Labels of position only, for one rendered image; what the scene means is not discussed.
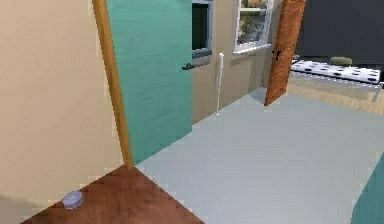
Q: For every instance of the white baseball bat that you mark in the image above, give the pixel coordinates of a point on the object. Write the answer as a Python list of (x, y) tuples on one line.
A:
[(219, 80)]

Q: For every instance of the teal room door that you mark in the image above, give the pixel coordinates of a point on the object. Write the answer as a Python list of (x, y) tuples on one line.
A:
[(370, 196), (153, 76)]

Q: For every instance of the grey framed window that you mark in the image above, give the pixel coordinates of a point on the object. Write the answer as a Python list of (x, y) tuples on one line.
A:
[(201, 28)]

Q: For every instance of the white framed window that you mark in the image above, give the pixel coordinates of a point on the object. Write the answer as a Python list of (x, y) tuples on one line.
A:
[(253, 23)]

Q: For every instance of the brown wooden room door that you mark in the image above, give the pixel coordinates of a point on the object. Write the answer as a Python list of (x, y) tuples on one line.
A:
[(284, 50)]

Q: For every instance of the brown wooden table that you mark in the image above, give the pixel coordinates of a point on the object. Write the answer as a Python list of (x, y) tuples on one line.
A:
[(116, 200)]

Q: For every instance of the small lilac round disc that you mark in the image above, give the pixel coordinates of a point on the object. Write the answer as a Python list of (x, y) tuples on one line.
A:
[(72, 199)]

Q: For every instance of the white bed with black dots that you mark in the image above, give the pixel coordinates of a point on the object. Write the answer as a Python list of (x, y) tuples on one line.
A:
[(336, 71)]

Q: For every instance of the olive green pillow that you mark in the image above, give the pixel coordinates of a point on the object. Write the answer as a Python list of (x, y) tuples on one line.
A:
[(340, 61)]

